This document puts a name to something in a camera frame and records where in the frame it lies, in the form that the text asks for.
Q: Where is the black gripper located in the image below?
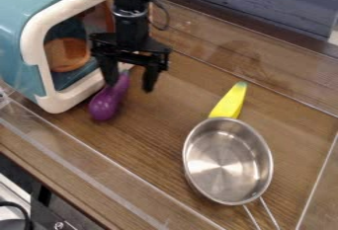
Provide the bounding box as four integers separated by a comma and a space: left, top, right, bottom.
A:
90, 33, 172, 93

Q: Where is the purple toy eggplant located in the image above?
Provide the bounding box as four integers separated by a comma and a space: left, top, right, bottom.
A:
89, 70, 130, 120

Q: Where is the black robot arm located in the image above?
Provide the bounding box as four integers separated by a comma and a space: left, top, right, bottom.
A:
90, 0, 172, 93

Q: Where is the silver metal pot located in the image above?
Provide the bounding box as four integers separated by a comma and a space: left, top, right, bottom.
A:
181, 116, 283, 230

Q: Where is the yellow toy corn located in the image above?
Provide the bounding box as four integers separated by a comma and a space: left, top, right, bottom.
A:
209, 81, 248, 118

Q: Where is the blue toy microwave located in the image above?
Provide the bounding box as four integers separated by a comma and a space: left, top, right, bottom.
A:
0, 0, 113, 114

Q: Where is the clear acrylic barrier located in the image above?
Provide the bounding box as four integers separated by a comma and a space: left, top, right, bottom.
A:
0, 94, 224, 230

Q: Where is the black cable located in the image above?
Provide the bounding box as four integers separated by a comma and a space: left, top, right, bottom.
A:
0, 200, 35, 230

